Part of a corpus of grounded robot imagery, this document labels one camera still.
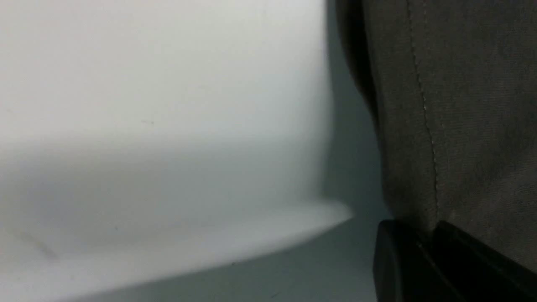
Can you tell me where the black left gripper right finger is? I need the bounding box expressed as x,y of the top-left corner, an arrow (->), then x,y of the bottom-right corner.
432,221 -> 537,302

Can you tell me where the dark gray long-sleeved shirt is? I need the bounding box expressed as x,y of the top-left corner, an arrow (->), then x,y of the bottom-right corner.
335,0 -> 537,271

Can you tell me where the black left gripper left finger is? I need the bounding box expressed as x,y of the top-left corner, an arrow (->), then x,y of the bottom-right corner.
373,220 -> 465,302

